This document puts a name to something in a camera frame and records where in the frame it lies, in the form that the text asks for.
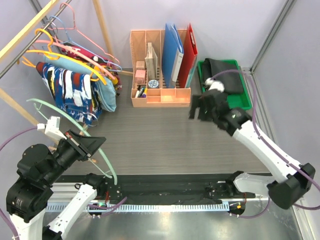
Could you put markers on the wooden clothes rack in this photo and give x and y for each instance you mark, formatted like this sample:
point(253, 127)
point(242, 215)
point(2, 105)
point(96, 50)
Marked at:
point(97, 6)

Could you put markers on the pink wire hanger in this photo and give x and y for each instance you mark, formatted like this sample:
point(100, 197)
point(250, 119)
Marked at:
point(69, 39)

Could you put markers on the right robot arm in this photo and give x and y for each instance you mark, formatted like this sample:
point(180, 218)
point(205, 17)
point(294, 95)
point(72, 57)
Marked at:
point(289, 180)

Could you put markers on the black trousers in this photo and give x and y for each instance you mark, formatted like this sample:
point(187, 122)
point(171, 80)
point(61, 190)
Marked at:
point(225, 71)

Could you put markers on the red folder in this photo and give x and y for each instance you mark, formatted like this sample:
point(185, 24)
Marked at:
point(189, 59)

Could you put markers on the tan cube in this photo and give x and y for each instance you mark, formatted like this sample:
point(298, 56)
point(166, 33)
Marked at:
point(140, 65)

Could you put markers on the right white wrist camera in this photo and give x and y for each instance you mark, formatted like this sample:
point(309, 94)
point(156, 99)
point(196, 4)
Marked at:
point(212, 84)

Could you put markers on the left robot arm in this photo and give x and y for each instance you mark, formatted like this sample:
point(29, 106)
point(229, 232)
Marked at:
point(38, 169)

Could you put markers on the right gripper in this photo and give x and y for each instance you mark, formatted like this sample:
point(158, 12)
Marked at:
point(198, 101)

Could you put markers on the pink cube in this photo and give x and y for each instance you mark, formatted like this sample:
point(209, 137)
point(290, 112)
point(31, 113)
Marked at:
point(140, 76)

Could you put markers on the colourful patterned trousers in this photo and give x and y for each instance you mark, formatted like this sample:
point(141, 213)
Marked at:
point(74, 93)

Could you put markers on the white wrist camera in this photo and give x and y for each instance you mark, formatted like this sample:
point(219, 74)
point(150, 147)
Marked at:
point(52, 128)
point(212, 84)

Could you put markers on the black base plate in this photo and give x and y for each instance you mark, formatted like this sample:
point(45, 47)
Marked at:
point(175, 189)

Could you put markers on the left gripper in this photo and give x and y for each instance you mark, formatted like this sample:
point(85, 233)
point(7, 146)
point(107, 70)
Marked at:
point(84, 144)

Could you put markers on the metal rack rail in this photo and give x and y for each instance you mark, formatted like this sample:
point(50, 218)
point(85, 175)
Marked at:
point(22, 34)

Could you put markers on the green plastic tray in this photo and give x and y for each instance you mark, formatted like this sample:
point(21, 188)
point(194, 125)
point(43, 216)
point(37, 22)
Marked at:
point(234, 100)

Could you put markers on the peach desk organizer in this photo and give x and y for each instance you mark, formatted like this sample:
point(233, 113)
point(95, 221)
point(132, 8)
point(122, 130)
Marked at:
point(161, 97)

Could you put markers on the pens in organizer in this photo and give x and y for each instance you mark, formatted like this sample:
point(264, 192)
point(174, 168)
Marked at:
point(141, 92)

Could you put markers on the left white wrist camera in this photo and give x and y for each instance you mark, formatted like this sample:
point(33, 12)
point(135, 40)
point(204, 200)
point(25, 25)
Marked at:
point(52, 128)

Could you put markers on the mint green hanger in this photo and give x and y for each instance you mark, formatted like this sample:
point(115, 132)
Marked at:
point(82, 129)

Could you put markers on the yellow hanger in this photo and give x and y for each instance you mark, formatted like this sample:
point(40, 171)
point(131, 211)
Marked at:
point(70, 58)

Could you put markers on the aluminium frame post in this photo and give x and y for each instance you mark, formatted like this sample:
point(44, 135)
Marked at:
point(280, 19)

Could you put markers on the blue folder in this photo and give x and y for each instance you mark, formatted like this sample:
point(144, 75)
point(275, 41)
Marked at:
point(172, 55)

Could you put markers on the round blue patterned tin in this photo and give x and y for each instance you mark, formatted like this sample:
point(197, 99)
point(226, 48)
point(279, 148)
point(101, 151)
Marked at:
point(153, 84)

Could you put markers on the wooden block book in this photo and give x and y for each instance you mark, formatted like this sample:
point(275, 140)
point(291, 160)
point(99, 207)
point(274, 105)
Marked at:
point(151, 62)

